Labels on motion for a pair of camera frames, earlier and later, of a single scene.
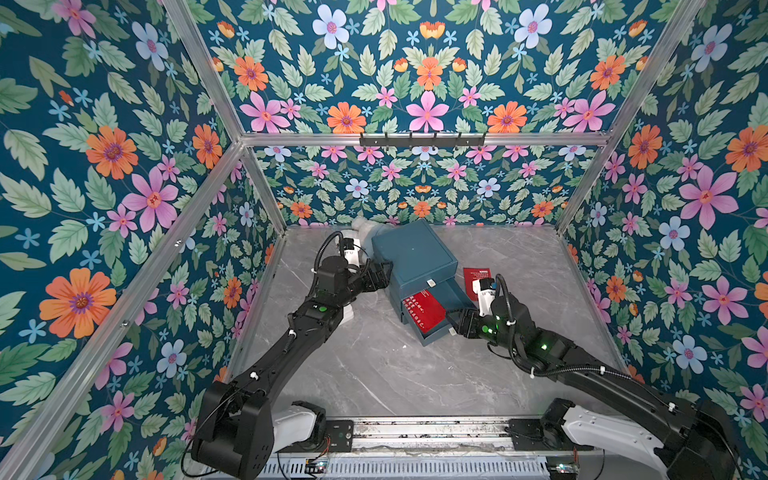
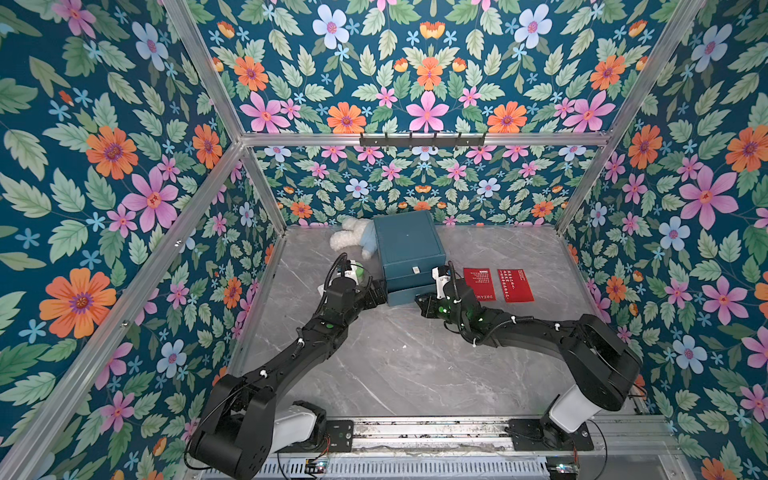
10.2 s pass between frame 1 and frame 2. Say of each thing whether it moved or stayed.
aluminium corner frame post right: stayed
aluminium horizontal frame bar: stayed
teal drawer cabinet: moved
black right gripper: moved
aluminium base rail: stayed
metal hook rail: stayed
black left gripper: moved
